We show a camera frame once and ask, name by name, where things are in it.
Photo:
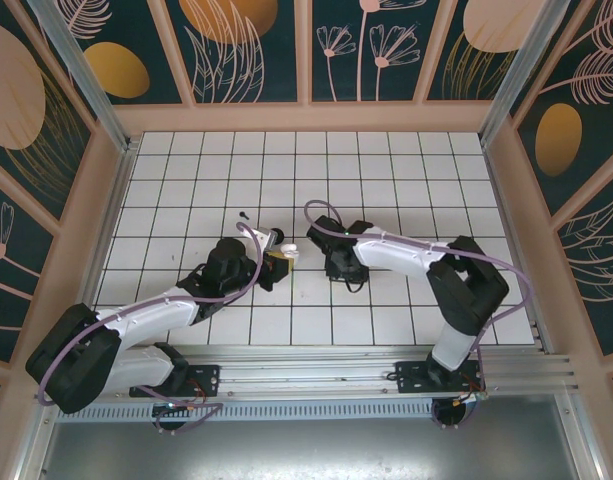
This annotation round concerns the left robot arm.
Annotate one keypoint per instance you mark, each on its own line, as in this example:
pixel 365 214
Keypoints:
pixel 156 312

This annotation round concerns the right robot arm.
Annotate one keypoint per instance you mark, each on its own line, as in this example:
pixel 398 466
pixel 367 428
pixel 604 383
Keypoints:
pixel 401 255

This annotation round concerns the grey metal shelf plate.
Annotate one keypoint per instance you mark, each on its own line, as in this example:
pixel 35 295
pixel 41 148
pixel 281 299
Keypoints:
pixel 311 450

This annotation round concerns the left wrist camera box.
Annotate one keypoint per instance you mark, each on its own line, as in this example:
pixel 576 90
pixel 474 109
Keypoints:
pixel 266 235

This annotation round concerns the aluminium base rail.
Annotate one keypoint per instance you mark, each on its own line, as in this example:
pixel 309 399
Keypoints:
pixel 311 370

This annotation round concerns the aluminium table side rail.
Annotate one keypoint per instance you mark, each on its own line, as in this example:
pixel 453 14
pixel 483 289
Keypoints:
pixel 500 200
pixel 117 200

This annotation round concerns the aluminium frame post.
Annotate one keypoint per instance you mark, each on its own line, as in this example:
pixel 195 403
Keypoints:
pixel 526 75
pixel 88 80

